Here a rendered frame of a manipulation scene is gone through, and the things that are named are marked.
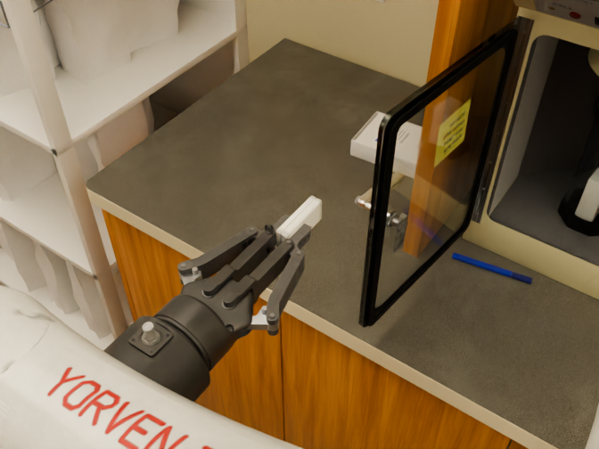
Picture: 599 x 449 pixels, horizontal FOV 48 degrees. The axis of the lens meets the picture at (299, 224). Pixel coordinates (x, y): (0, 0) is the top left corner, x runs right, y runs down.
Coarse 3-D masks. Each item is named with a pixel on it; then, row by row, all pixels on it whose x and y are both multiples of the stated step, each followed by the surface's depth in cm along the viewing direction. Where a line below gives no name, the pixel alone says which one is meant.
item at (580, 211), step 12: (588, 144) 107; (588, 156) 107; (576, 168) 112; (588, 168) 108; (576, 180) 111; (588, 180) 108; (576, 192) 112; (588, 192) 110; (576, 204) 113; (588, 204) 111; (588, 216) 112
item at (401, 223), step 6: (390, 216) 90; (396, 216) 91; (402, 216) 90; (390, 222) 90; (396, 222) 90; (402, 222) 90; (402, 228) 90; (396, 234) 90; (402, 234) 92; (396, 240) 91; (402, 240) 93; (396, 246) 92
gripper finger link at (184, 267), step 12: (252, 228) 73; (228, 240) 72; (240, 240) 72; (216, 252) 71; (228, 252) 72; (240, 252) 73; (180, 264) 70; (192, 264) 70; (204, 264) 70; (216, 264) 71; (228, 264) 73; (204, 276) 71
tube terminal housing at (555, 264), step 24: (552, 24) 91; (576, 24) 89; (528, 48) 95; (504, 144) 107; (480, 240) 122; (504, 240) 119; (528, 240) 116; (528, 264) 119; (552, 264) 116; (576, 264) 113; (576, 288) 116
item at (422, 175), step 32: (480, 64) 88; (416, 96) 79; (448, 96) 85; (480, 96) 94; (384, 128) 76; (416, 128) 83; (448, 128) 91; (480, 128) 100; (416, 160) 88; (448, 160) 96; (416, 192) 93; (448, 192) 103; (416, 224) 99; (448, 224) 110; (384, 256) 95; (416, 256) 106; (384, 288) 102
